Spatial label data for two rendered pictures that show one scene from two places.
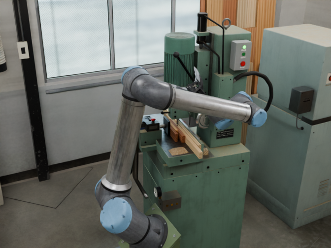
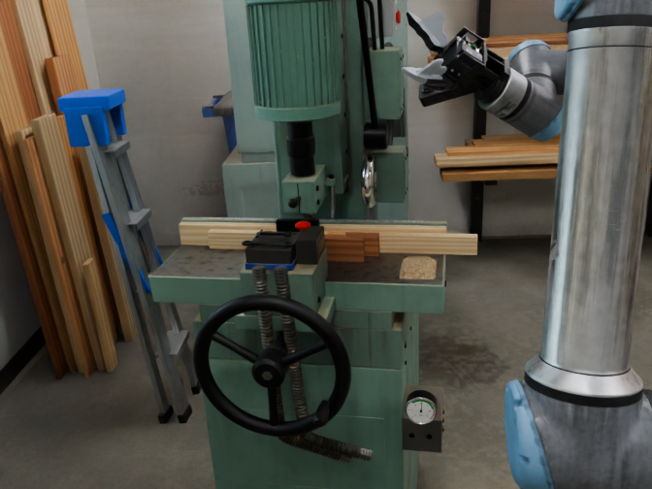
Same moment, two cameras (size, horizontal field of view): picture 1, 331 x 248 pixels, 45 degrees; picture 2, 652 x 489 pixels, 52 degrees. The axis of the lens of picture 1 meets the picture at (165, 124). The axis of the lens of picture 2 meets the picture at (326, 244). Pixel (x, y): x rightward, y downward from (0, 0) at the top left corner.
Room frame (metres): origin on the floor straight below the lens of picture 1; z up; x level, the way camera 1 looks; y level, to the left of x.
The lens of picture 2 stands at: (1.51, 1.06, 1.45)
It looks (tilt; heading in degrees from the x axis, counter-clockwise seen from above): 22 degrees down; 302
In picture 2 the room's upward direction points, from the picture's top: 3 degrees counter-clockwise
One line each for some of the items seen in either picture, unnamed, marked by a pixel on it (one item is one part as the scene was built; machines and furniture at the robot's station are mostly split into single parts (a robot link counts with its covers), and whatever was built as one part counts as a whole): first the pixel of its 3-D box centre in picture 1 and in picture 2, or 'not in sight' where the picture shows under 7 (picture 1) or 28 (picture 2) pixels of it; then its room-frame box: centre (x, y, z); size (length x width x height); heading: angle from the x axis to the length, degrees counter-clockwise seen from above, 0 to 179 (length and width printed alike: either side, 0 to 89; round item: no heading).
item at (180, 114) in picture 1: (181, 112); (307, 191); (2.26, -0.09, 1.03); 0.14 x 0.07 x 0.09; 110
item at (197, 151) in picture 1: (181, 133); (338, 242); (2.19, -0.10, 0.92); 0.59 x 0.02 x 0.04; 20
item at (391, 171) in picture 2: (215, 119); (386, 174); (2.17, -0.30, 1.02); 0.09 x 0.07 x 0.12; 20
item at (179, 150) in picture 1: (178, 149); (418, 264); (2.00, -0.08, 0.91); 0.10 x 0.07 x 0.02; 110
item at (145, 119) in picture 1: (147, 122); (285, 245); (2.19, 0.11, 0.99); 0.13 x 0.11 x 0.06; 20
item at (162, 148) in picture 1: (160, 138); (297, 282); (2.22, 0.03, 0.87); 0.61 x 0.30 x 0.06; 20
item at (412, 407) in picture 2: (158, 193); (421, 409); (1.94, 0.04, 0.65); 0.06 x 0.04 x 0.08; 20
